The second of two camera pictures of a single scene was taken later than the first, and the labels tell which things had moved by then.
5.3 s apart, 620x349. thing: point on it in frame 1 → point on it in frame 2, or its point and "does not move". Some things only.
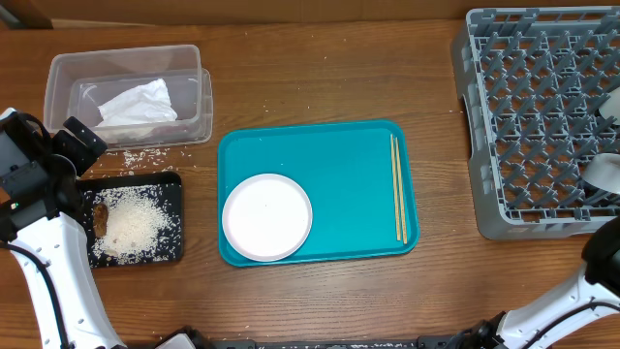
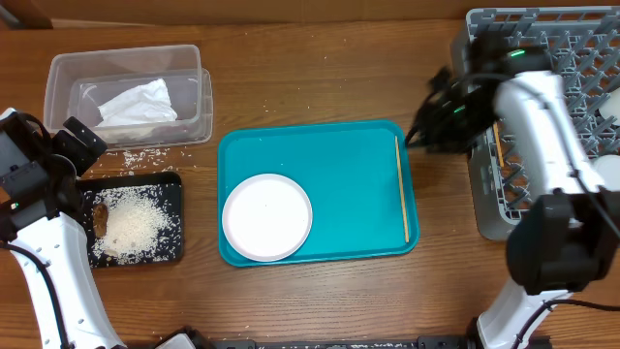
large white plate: x=267 y=217 does not move
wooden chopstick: x=395 y=188 → x=499 y=144
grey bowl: x=603 y=171 does not move
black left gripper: x=81 y=157 does not move
